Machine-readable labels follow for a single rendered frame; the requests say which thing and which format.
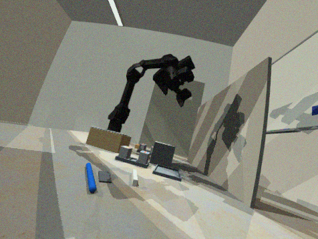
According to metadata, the beige flat panel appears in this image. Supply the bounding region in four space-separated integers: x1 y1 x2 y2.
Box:
187 57 272 208

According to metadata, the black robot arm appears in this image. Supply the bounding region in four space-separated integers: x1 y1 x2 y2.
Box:
107 54 195 133

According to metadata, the blue cylinder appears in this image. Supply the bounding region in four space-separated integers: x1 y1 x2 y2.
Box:
86 163 96 193

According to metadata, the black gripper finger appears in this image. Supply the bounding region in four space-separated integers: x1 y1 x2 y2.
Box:
155 73 170 95
176 92 190 107

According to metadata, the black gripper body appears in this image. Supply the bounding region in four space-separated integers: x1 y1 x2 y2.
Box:
153 67 191 99

